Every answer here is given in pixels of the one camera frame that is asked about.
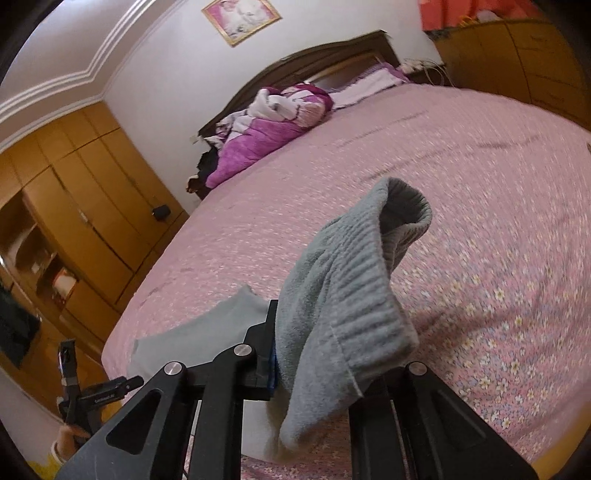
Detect wooden dresser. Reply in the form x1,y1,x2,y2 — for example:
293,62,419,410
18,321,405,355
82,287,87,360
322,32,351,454
430,20,590,129

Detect black wardrobe knob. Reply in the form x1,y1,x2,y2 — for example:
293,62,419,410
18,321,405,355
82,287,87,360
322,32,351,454
151,204,171,222

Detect dark wooden headboard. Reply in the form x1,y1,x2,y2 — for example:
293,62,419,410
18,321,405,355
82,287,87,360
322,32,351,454
197,30,400,137

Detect purple and white quilt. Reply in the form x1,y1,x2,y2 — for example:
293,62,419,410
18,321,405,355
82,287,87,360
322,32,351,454
205,83,334,189

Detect pink striped pillow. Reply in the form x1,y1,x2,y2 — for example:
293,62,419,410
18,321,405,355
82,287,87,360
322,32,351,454
329,62,410,111

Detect pink floral bedspread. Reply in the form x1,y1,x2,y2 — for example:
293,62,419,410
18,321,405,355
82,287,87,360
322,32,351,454
102,85,590,479

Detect left hand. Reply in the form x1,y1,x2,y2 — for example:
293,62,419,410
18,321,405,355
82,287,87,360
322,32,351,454
53,424,90,462

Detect dark clothes beside bed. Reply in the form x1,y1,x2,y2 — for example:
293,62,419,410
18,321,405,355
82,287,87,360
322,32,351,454
186,147,218,200

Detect framed wall picture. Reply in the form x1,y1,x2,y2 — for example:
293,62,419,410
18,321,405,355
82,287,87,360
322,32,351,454
201,0,281,47

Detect black television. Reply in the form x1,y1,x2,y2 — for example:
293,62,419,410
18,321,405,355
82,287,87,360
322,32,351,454
0,285,41,369

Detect wooden wardrobe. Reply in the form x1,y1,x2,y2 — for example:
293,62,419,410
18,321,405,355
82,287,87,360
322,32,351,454
1,102,188,411

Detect grey knit pant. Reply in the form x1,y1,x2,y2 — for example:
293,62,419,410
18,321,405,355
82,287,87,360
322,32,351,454
126,176,435,454

